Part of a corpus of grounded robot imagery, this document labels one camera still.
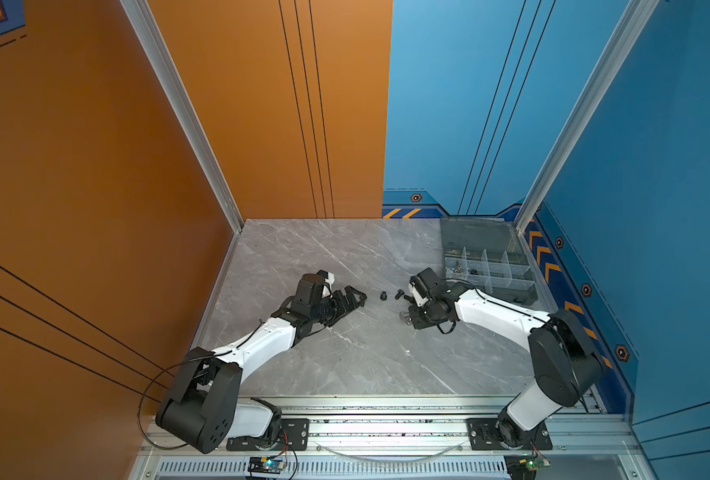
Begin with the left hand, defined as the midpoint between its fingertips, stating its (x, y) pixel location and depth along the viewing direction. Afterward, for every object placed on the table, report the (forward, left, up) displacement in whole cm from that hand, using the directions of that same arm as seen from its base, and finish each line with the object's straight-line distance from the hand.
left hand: (360, 301), depth 85 cm
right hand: (-2, -16, -8) cm, 18 cm away
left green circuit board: (-38, +22, -13) cm, 45 cm away
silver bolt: (+1, -13, -10) cm, 17 cm away
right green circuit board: (-37, -42, -11) cm, 57 cm away
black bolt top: (+7, -8, -9) cm, 14 cm away
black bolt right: (+10, -13, -11) cm, 20 cm away
